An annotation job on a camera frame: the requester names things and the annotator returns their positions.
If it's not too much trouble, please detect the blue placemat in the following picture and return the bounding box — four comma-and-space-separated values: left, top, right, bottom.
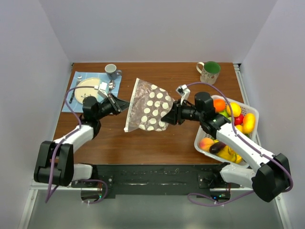
67, 71, 110, 113

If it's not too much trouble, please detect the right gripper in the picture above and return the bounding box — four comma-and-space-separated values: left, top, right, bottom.
161, 99, 203, 125

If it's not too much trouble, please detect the white plastic basket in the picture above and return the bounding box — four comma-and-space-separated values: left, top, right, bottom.
194, 98, 259, 168

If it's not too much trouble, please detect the yellow red mango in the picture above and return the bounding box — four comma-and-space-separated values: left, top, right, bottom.
243, 113, 255, 134

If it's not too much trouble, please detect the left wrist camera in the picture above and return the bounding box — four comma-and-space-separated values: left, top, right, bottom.
94, 82, 109, 99

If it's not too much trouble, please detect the red apple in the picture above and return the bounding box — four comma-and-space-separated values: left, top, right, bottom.
234, 114, 244, 125

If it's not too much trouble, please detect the yellow banana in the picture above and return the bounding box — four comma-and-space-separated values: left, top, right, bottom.
216, 146, 243, 164

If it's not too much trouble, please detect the spoon with black handle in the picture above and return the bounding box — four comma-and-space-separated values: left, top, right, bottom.
108, 80, 116, 93

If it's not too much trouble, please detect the green interior floral mug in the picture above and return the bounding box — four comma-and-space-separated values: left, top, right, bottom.
196, 61, 221, 84

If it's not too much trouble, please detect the green apple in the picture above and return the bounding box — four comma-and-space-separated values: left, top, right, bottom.
219, 110, 232, 120

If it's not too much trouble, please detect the purple eggplant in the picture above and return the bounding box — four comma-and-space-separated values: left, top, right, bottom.
209, 142, 226, 155

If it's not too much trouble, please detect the fork with black handle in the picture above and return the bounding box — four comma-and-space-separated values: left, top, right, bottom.
69, 75, 82, 104

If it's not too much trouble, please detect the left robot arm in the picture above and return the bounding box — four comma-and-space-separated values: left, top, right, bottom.
34, 94, 130, 187

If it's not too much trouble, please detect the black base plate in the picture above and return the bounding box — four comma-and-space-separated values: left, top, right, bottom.
71, 164, 229, 198

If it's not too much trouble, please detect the small grey cup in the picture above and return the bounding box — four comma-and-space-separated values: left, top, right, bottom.
104, 63, 122, 80

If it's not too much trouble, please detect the yellow lemon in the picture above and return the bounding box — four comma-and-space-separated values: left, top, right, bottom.
226, 102, 242, 117

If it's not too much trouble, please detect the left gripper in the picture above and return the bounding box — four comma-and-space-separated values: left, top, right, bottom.
94, 93, 132, 120

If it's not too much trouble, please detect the orange fruit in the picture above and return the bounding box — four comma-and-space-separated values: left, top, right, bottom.
213, 99, 226, 113

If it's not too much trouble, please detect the peach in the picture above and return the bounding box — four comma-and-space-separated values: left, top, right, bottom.
199, 137, 214, 151

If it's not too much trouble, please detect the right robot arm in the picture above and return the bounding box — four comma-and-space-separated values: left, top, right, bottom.
161, 92, 293, 202

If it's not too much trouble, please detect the polka dot zip bag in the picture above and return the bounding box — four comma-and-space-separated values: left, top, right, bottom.
124, 78, 174, 133

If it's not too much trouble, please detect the cream and blue plate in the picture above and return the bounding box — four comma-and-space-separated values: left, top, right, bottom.
74, 78, 104, 104

